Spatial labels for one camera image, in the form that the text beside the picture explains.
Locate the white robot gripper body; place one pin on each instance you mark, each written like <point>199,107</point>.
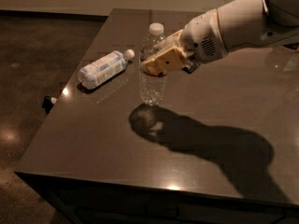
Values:
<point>201,37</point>

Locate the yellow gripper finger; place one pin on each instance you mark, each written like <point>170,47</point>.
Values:
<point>173,39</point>
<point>166,60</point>

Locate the clear water bottle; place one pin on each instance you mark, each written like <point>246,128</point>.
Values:
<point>151,88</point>

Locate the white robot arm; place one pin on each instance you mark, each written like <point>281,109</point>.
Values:
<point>256,24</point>

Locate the black rxbar chocolate wrapper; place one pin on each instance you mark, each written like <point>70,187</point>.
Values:
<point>190,67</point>

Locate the white lying plastic bottle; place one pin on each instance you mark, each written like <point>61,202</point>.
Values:
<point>96,73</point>

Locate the black object on floor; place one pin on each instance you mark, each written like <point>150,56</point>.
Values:
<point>48,103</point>

